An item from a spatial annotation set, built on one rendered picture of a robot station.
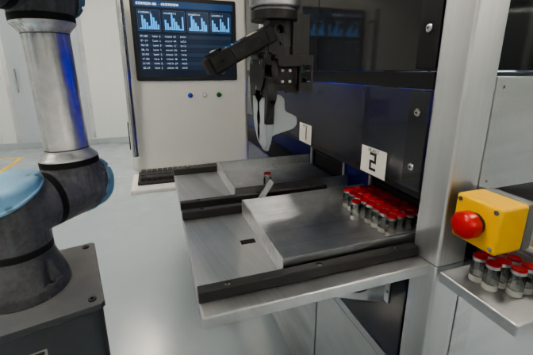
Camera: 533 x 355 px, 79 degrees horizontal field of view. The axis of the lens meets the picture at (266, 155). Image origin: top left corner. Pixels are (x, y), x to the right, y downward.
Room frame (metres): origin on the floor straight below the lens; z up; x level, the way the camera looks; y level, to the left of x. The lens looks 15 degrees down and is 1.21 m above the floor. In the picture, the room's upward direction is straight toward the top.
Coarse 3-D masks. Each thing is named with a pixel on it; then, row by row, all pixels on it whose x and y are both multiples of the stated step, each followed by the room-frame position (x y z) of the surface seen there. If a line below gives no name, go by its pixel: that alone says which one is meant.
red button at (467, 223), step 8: (456, 216) 0.43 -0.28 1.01; (464, 216) 0.42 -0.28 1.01; (472, 216) 0.41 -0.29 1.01; (456, 224) 0.42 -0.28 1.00; (464, 224) 0.41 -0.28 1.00; (472, 224) 0.41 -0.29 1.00; (480, 224) 0.41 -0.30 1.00; (456, 232) 0.42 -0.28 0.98; (464, 232) 0.41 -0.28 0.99; (472, 232) 0.41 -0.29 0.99; (480, 232) 0.41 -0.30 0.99
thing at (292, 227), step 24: (312, 192) 0.76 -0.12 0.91; (336, 192) 0.79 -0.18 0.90; (264, 216) 0.68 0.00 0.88; (288, 216) 0.68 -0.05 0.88; (312, 216) 0.68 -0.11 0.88; (336, 216) 0.68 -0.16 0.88; (264, 240) 0.55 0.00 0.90; (288, 240) 0.58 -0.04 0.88; (312, 240) 0.58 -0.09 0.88; (336, 240) 0.58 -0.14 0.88; (360, 240) 0.58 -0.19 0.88; (384, 240) 0.53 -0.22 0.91; (408, 240) 0.55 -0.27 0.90; (288, 264) 0.46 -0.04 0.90
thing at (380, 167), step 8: (368, 152) 0.68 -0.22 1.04; (376, 152) 0.66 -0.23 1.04; (384, 152) 0.64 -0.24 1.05; (368, 160) 0.68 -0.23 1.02; (376, 160) 0.66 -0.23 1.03; (384, 160) 0.63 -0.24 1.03; (360, 168) 0.71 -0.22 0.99; (368, 168) 0.68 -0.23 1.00; (376, 168) 0.65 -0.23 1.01; (384, 168) 0.63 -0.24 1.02; (376, 176) 0.65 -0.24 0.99; (384, 176) 0.63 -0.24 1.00
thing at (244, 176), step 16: (240, 160) 1.05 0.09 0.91; (256, 160) 1.07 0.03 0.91; (272, 160) 1.09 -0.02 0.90; (288, 160) 1.11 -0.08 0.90; (304, 160) 1.13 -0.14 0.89; (224, 176) 0.91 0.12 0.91; (240, 176) 0.98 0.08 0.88; (256, 176) 0.98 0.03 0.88; (272, 176) 0.98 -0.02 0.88; (288, 176) 0.98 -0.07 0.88; (304, 176) 0.98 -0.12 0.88; (320, 176) 0.98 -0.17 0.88; (336, 176) 0.88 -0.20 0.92; (240, 192) 0.79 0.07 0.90
